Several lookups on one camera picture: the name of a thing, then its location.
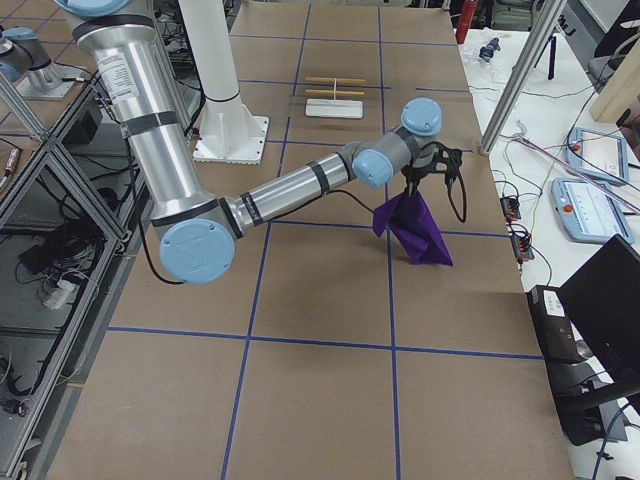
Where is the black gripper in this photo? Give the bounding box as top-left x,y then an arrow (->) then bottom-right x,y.
402,150 -> 439,196

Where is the purple towel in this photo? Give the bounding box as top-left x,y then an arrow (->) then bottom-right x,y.
372,193 -> 453,266

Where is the second robot arm grey blue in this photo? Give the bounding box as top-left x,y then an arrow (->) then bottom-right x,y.
1,26 -> 75,101

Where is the wooden towel rack white base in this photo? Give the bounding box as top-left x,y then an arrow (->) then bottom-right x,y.
304,76 -> 367,119

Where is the upper orange connector block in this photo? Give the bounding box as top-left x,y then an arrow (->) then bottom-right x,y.
500,196 -> 521,223

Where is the orange connector block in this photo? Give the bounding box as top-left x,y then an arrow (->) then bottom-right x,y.
500,196 -> 521,223
510,231 -> 535,264

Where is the lower orange connector block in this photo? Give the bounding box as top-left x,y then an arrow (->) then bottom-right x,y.
510,231 -> 535,264

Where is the dark blue small object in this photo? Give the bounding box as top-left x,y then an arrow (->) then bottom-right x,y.
478,37 -> 501,63

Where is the black tripod leg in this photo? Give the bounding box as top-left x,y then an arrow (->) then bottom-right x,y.
547,35 -> 557,80

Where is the lower teach pendant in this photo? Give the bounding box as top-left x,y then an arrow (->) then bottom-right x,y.
551,178 -> 635,244

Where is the teach pendant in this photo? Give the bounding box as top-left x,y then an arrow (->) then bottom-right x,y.
551,178 -> 635,244
565,127 -> 629,185

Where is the upper teach pendant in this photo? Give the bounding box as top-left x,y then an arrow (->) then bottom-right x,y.
565,127 -> 629,185

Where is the black computer box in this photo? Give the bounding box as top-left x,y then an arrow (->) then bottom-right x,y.
527,285 -> 586,365

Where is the black monitor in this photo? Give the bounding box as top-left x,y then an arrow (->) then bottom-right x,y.
558,235 -> 639,370

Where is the wooden box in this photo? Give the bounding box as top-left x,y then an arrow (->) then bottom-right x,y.
589,32 -> 639,123

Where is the white power strip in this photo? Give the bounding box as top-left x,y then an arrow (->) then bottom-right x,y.
40,279 -> 75,310

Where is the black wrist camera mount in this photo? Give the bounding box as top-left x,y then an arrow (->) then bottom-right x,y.
433,144 -> 462,186

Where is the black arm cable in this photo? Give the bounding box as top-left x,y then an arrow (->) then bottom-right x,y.
134,144 -> 468,286

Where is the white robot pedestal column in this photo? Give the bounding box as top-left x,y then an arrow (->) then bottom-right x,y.
179,0 -> 269,164

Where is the aluminium frame post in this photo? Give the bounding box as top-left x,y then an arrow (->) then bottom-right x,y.
479,0 -> 567,156

